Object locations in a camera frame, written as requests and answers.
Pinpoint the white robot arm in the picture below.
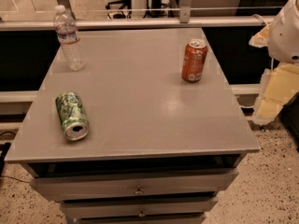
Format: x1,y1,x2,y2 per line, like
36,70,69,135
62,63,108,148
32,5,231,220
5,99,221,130
249,0,299,125

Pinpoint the orange soda can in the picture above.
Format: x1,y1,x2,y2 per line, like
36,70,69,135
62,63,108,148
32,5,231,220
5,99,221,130
181,39,207,83

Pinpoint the green soda can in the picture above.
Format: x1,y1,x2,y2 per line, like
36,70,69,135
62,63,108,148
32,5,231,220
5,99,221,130
55,91,89,141

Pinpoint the grey drawer cabinet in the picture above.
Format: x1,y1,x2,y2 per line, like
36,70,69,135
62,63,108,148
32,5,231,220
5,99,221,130
4,27,261,224

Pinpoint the bottom grey drawer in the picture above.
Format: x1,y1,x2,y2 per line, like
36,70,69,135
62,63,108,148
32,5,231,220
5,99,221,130
79,214,206,224

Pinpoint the grey drawer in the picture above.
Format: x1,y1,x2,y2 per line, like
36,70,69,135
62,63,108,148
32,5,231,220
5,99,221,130
30,168,238,201
79,214,206,224
61,197,218,218

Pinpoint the clear plastic water bottle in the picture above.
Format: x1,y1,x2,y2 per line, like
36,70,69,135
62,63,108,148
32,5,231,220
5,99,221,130
53,5,87,71

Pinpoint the middle grey drawer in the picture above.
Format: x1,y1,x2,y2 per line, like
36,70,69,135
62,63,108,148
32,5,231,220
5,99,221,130
61,197,218,218

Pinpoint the top grey drawer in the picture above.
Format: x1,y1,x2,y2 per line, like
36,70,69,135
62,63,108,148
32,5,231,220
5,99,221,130
30,168,238,201

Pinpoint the metal railing frame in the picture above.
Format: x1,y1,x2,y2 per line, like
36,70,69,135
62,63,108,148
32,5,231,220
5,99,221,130
0,0,287,31

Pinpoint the black cable on floor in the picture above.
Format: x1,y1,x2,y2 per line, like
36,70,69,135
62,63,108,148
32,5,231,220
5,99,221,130
0,131,31,184

